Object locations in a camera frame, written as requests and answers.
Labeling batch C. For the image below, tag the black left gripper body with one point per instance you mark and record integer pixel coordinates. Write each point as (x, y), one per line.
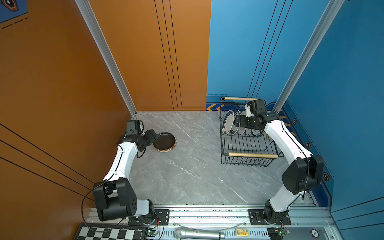
(147, 139)

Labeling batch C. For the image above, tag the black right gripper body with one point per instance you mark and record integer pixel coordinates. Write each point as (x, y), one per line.
(246, 122)

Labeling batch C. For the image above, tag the black plate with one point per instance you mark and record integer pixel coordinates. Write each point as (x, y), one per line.
(165, 140)

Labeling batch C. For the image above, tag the black wire dish rack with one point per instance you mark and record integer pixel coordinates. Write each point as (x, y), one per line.
(242, 146)

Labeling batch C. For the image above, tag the cream plate red characters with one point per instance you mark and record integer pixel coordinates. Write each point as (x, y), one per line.
(164, 150)

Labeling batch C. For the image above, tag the white plate row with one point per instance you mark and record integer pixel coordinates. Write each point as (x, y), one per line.
(228, 122)
(248, 132)
(257, 133)
(241, 130)
(235, 126)

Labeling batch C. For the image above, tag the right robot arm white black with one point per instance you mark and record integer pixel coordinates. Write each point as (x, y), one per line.
(304, 170)

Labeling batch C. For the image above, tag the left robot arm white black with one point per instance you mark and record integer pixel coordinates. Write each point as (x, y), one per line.
(114, 196)

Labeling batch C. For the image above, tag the green circuit board left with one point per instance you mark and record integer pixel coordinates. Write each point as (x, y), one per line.
(152, 233)

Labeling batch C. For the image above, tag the silver microphone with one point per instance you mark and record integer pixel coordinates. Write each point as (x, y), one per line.
(182, 233)

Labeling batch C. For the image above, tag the checkerboard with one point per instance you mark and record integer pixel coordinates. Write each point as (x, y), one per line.
(85, 233)

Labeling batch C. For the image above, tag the yellow label tag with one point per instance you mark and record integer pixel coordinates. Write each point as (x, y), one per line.
(242, 232)

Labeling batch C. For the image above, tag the circuit board right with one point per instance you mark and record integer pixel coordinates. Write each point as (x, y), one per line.
(278, 234)

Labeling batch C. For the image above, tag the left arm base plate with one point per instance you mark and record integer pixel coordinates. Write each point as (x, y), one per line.
(160, 216)

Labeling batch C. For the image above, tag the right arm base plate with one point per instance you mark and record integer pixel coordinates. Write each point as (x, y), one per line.
(266, 217)

